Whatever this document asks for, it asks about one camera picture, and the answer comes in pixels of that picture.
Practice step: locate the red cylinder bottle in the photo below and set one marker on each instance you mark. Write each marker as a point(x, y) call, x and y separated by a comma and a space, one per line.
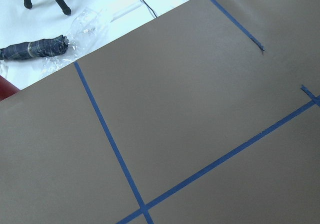
point(7, 89)

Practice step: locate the clear plastic wrapper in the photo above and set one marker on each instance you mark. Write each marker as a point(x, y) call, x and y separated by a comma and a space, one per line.
point(88, 32)

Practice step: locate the folded dark plaid umbrella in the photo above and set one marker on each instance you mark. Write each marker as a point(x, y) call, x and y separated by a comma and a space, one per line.
point(36, 49)

